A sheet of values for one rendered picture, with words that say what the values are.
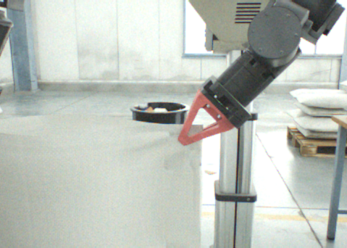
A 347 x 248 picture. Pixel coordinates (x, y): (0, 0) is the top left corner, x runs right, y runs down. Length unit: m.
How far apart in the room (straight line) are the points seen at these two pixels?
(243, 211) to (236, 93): 0.71
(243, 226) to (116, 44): 7.81
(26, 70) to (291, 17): 8.98
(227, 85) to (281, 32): 0.11
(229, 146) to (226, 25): 0.35
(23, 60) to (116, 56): 2.25
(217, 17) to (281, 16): 0.55
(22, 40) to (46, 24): 0.69
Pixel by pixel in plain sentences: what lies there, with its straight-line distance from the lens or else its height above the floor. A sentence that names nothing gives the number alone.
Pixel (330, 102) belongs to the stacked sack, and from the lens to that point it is 3.84.
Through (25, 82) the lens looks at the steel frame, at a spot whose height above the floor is 0.23.
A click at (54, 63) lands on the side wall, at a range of 9.24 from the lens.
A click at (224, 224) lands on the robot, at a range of 1.15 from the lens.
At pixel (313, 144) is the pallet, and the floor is 0.13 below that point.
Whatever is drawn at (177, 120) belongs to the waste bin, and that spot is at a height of 0.57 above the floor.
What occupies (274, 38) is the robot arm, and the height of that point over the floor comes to 1.15.
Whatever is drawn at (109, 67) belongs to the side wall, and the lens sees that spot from 8.79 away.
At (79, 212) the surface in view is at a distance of 0.51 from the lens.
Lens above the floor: 1.14
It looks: 13 degrees down
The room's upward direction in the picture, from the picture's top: straight up
